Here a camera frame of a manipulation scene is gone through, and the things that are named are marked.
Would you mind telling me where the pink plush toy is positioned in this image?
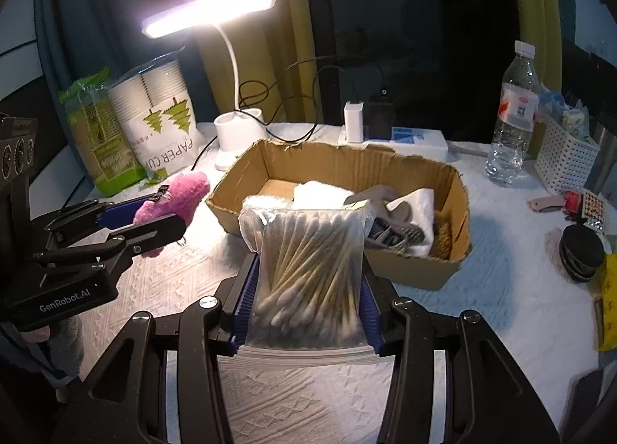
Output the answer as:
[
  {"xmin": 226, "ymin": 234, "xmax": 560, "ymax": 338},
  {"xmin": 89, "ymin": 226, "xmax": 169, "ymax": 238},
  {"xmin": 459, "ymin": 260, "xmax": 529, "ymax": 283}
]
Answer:
[{"xmin": 133, "ymin": 170, "xmax": 212, "ymax": 259}]

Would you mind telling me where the white paper napkin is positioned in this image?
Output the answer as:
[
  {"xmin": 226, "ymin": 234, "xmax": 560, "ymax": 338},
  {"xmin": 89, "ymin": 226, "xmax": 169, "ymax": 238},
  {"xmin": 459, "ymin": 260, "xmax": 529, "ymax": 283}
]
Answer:
[{"xmin": 241, "ymin": 180, "xmax": 354, "ymax": 210}]

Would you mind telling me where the cotton swab bag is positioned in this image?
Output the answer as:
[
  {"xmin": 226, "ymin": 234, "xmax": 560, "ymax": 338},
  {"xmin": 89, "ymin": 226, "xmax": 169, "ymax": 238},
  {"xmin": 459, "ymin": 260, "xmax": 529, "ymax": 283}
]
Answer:
[{"xmin": 238, "ymin": 201, "xmax": 374, "ymax": 363}]

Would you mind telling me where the grey dotted glove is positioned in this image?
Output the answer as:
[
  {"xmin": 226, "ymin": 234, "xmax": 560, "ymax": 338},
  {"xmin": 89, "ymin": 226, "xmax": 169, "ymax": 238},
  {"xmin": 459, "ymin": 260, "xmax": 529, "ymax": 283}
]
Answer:
[{"xmin": 344, "ymin": 185, "xmax": 425, "ymax": 252}]

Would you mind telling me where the brown fuzzy pouch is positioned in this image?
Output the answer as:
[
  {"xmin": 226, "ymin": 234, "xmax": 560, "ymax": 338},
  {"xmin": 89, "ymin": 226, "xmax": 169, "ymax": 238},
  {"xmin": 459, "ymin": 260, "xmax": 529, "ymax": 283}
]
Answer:
[{"xmin": 430, "ymin": 211, "xmax": 453, "ymax": 260}]

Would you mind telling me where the white towel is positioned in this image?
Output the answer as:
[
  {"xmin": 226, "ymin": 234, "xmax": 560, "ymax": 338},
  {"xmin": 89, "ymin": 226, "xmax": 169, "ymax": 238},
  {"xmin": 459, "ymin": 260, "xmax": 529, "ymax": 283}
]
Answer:
[{"xmin": 386, "ymin": 188, "xmax": 435, "ymax": 257}]

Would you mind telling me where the person's left hand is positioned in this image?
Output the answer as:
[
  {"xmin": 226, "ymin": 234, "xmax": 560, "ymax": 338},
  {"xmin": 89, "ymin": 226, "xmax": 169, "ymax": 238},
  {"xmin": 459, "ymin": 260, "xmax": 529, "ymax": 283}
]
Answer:
[{"xmin": 21, "ymin": 326, "xmax": 51, "ymax": 344}]

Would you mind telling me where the green paper cup package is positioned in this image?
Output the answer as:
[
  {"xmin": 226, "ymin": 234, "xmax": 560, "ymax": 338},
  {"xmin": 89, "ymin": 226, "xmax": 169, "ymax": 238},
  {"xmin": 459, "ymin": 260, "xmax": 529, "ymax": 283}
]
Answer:
[{"xmin": 59, "ymin": 68, "xmax": 147, "ymax": 198}]

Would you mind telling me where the white desk lamp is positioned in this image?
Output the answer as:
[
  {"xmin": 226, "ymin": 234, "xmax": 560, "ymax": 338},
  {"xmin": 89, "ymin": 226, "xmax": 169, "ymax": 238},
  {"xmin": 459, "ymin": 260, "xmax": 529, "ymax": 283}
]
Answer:
[{"xmin": 141, "ymin": 0, "xmax": 276, "ymax": 171}]

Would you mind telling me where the brown cardboard box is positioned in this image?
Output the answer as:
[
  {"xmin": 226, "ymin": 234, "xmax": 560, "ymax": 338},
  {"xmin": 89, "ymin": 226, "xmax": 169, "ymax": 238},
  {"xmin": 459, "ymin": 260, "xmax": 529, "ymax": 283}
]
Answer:
[{"xmin": 206, "ymin": 138, "xmax": 473, "ymax": 292}]

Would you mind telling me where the yellow snack bag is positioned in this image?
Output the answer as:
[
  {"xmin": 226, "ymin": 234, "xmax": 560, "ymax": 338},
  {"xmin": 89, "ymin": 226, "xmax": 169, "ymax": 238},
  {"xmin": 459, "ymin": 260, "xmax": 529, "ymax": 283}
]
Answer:
[{"xmin": 597, "ymin": 254, "xmax": 617, "ymax": 352}]

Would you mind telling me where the teal curtain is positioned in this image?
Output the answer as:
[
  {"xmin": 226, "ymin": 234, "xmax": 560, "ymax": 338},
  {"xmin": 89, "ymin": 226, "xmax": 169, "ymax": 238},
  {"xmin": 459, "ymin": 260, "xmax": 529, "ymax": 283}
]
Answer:
[{"xmin": 33, "ymin": 0, "xmax": 219, "ymax": 137}]

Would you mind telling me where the yellow curtain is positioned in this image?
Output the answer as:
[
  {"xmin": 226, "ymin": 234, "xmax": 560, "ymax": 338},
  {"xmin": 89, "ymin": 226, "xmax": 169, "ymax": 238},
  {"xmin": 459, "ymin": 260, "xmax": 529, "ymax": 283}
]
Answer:
[{"xmin": 189, "ymin": 0, "xmax": 322, "ymax": 122}]

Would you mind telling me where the white charger adapter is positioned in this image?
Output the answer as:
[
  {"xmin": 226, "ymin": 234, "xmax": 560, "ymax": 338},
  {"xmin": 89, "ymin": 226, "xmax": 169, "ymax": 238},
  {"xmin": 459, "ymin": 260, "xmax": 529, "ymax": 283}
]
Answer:
[{"xmin": 343, "ymin": 101, "xmax": 364, "ymax": 143}]

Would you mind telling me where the black power adapter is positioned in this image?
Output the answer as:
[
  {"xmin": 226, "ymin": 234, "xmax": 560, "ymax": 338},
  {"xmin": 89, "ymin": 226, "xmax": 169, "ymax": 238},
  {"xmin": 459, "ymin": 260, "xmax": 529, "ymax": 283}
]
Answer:
[{"xmin": 365, "ymin": 89, "xmax": 396, "ymax": 141}]

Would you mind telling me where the white perforated basket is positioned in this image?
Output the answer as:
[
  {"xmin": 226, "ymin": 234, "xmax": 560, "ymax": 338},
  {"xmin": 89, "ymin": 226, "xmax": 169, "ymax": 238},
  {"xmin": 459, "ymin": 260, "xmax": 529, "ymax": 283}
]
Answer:
[{"xmin": 534, "ymin": 117, "xmax": 599, "ymax": 194}]

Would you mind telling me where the white blue flat box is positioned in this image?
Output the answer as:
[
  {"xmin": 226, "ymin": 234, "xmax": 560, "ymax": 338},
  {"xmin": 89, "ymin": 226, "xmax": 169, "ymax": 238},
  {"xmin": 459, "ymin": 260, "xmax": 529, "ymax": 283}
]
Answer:
[{"xmin": 338, "ymin": 127, "xmax": 448, "ymax": 162}]

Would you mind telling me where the clear water bottle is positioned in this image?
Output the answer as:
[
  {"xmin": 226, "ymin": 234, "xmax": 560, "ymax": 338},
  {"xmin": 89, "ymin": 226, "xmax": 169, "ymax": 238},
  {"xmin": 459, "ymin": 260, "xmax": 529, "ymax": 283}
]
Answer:
[{"xmin": 485, "ymin": 41, "xmax": 541, "ymax": 186}]

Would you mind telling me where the black lamp cable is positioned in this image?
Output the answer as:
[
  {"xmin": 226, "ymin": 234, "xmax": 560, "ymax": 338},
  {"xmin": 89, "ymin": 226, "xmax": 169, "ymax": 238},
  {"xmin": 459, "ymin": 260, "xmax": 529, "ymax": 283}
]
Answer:
[{"xmin": 189, "ymin": 55, "xmax": 387, "ymax": 171}]

